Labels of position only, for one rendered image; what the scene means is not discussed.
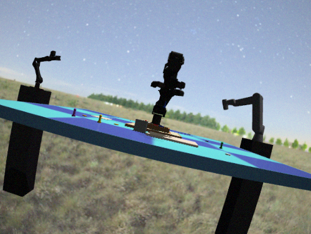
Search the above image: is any beige flat board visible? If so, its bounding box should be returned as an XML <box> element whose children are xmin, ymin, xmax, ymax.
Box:
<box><xmin>146</xmin><ymin>131</ymin><xmax>198</xmax><ymax>147</ymax></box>

